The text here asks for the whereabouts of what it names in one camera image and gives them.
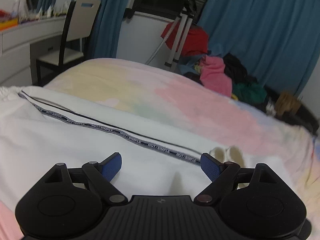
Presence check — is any white knit garment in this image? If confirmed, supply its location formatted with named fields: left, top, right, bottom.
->
left=0, top=85, right=247, bottom=213

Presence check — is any green garment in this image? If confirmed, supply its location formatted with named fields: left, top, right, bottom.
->
left=232, top=83, right=267, bottom=105

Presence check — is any pastel bed sheet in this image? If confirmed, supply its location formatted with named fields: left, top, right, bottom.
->
left=1, top=59, right=319, bottom=239

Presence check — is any pink garment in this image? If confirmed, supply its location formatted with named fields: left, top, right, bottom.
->
left=200, top=55, right=232, bottom=98

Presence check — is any black garment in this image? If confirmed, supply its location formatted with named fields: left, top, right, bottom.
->
left=223, top=53, right=258, bottom=85

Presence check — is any red garment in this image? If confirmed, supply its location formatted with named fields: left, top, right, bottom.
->
left=161, top=23, right=209, bottom=56

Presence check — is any white dressing table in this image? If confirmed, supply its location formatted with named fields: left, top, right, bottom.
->
left=1, top=16, right=65, bottom=87

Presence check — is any white black chair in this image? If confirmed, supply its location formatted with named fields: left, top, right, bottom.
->
left=36, top=0, right=101, bottom=86

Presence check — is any right blue curtain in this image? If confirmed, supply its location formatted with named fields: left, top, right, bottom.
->
left=199, top=0, right=319, bottom=94

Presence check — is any blue curtain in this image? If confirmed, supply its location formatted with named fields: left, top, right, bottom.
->
left=86, top=0, right=129, bottom=59
left=199, top=0, right=319, bottom=94

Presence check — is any silver tripod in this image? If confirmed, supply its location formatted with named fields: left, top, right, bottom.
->
left=145, top=0, right=197, bottom=72

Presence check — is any orange tray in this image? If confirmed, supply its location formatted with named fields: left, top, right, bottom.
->
left=0, top=18, right=18, bottom=31

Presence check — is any left blue curtain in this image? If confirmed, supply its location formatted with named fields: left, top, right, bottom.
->
left=86, top=0, right=129, bottom=59

